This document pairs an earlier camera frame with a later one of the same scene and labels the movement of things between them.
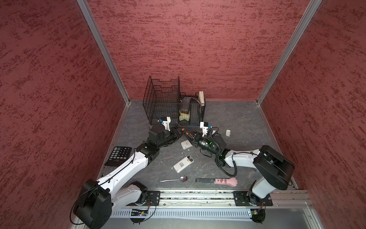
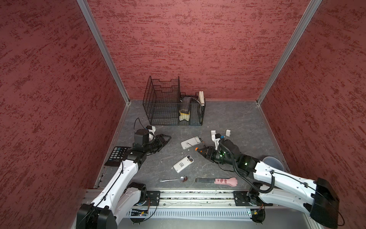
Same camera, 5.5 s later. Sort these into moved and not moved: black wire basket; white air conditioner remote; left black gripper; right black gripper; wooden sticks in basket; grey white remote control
Moved: right black gripper; left black gripper
Not moved: white air conditioner remote; wooden sticks in basket; grey white remote control; black wire basket
